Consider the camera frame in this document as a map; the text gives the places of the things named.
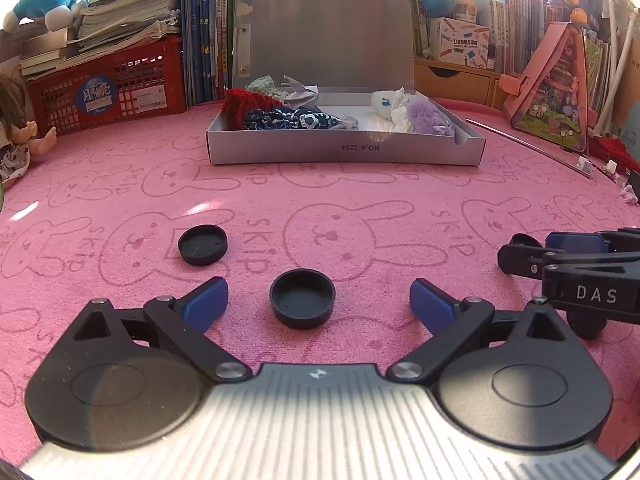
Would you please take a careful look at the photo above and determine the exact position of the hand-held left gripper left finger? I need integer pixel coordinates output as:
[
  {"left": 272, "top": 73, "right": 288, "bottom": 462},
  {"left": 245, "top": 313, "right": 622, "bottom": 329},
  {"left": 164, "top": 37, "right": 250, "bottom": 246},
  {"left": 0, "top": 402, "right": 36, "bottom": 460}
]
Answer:
[{"left": 70, "top": 276, "right": 253, "bottom": 384}]

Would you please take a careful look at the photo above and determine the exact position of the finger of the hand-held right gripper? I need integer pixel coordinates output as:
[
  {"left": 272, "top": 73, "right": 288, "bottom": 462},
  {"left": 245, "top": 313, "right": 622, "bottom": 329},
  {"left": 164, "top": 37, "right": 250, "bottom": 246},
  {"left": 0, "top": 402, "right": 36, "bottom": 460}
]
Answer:
[
  {"left": 545, "top": 226, "right": 640, "bottom": 257},
  {"left": 497, "top": 233, "right": 553, "bottom": 279}
]

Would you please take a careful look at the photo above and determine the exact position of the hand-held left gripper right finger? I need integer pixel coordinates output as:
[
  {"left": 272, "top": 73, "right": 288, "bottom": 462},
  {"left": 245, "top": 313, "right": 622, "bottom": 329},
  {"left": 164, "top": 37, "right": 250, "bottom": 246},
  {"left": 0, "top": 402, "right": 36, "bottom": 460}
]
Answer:
[{"left": 385, "top": 279, "right": 576, "bottom": 384}]

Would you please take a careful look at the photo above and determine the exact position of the black round lid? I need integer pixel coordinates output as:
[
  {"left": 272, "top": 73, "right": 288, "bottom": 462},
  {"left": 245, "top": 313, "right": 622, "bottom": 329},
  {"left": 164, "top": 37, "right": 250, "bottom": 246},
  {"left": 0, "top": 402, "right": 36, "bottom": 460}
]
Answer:
[
  {"left": 269, "top": 269, "right": 337, "bottom": 331},
  {"left": 177, "top": 223, "right": 229, "bottom": 267}
]

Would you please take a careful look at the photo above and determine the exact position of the purple plush toy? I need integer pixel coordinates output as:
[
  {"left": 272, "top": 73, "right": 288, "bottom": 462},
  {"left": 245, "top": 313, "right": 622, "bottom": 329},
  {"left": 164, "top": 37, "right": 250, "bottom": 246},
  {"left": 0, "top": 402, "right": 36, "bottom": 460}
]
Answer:
[{"left": 402, "top": 97, "right": 457, "bottom": 137}]

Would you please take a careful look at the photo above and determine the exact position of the red crochet pouch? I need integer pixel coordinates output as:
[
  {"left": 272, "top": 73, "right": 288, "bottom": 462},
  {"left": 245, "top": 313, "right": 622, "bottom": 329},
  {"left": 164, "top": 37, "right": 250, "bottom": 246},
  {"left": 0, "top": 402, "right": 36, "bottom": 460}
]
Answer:
[{"left": 221, "top": 87, "right": 273, "bottom": 131}]

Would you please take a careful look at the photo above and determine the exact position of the white fluffy plush toy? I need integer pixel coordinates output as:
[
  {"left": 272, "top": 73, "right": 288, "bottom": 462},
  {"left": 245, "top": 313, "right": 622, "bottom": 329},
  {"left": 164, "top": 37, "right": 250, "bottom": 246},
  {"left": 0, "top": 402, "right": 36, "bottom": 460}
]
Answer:
[{"left": 371, "top": 89, "right": 403, "bottom": 112}]

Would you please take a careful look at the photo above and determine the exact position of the green checked cloth pouch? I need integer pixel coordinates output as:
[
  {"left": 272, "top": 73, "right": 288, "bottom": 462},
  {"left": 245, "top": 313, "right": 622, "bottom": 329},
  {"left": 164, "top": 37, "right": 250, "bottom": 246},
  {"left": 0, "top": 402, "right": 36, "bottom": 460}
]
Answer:
[{"left": 246, "top": 74, "right": 321, "bottom": 111}]

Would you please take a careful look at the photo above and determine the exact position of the silver cardboard box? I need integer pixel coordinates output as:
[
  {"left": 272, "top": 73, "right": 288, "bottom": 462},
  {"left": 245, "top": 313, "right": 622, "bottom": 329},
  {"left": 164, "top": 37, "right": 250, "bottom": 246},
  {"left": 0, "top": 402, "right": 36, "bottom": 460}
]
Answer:
[{"left": 206, "top": 0, "right": 487, "bottom": 167}]

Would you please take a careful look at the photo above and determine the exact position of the red knitted item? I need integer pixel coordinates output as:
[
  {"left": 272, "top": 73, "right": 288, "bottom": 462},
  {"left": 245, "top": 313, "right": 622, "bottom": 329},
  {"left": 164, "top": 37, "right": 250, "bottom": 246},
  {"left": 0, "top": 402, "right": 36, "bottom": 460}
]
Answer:
[{"left": 587, "top": 135, "right": 640, "bottom": 173}]

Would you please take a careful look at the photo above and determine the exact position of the thin metal rod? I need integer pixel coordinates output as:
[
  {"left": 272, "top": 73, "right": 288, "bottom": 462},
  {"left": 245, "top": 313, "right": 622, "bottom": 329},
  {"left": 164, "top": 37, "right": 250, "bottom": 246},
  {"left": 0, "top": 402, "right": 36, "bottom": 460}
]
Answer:
[{"left": 466, "top": 118, "right": 598, "bottom": 178}]

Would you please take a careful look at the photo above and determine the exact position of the pink rabbit-print mat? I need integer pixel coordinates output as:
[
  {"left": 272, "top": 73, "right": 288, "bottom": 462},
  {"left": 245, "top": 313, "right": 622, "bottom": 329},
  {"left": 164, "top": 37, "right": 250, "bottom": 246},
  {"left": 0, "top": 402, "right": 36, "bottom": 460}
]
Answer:
[{"left": 0, "top": 95, "right": 640, "bottom": 461}]

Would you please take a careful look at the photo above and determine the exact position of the pink toy house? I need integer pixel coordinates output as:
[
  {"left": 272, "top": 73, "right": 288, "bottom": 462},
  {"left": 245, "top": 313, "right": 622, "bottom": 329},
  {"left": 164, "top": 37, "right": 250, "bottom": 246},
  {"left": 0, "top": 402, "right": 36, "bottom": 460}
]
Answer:
[{"left": 501, "top": 22, "right": 601, "bottom": 155}]

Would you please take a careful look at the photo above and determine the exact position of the white plastic pipe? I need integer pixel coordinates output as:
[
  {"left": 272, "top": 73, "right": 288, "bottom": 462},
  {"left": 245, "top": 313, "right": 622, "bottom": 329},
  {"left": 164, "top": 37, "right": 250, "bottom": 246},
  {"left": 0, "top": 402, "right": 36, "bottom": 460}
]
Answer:
[{"left": 597, "top": 0, "right": 637, "bottom": 133}]

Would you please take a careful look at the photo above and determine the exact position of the wooden drawer unit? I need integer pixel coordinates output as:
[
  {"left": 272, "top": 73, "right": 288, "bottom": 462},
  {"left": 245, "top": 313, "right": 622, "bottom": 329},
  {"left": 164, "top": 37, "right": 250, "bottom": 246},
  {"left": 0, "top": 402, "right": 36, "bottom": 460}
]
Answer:
[{"left": 414, "top": 57, "right": 503, "bottom": 108}]

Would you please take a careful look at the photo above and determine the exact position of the blue embroidered pouch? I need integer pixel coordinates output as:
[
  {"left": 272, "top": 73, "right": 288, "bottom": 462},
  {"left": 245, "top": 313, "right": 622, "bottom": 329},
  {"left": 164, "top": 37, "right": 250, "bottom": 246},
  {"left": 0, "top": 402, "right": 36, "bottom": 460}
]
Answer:
[{"left": 243, "top": 107, "right": 343, "bottom": 132}]

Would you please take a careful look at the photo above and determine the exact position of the label printer box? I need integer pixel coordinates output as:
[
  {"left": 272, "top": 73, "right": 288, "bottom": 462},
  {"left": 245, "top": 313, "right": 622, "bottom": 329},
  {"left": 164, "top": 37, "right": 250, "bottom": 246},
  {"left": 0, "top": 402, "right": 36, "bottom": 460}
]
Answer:
[{"left": 430, "top": 16, "right": 491, "bottom": 67}]

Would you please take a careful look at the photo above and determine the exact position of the shelf row of books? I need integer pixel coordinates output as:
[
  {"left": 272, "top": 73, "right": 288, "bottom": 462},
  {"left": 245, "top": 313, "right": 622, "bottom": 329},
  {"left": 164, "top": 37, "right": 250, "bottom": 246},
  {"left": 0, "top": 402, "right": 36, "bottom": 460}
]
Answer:
[{"left": 250, "top": 0, "right": 556, "bottom": 77}]

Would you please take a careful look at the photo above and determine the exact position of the brown-haired baby doll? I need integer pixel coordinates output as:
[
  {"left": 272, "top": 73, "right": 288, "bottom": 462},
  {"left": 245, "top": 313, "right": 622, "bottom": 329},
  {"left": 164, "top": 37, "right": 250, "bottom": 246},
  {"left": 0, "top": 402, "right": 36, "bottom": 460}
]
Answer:
[{"left": 0, "top": 74, "right": 57, "bottom": 186}]

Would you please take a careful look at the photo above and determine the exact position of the red plastic crate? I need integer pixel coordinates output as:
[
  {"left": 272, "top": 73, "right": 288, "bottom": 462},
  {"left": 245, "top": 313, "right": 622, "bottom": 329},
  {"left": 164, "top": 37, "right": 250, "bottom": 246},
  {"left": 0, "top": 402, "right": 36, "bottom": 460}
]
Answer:
[{"left": 25, "top": 37, "right": 187, "bottom": 136}]

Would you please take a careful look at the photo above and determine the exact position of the row of upright blue books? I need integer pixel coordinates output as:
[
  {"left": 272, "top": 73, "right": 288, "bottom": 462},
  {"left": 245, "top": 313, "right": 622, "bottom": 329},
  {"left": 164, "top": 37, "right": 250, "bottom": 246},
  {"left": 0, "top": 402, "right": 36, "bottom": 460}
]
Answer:
[{"left": 181, "top": 0, "right": 251, "bottom": 106}]

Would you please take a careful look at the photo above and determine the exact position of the stack of books and magazines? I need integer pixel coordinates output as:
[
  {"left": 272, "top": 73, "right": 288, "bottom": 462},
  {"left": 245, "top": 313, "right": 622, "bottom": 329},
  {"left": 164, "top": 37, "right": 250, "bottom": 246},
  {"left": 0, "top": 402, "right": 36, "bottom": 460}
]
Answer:
[{"left": 19, "top": 0, "right": 182, "bottom": 81}]

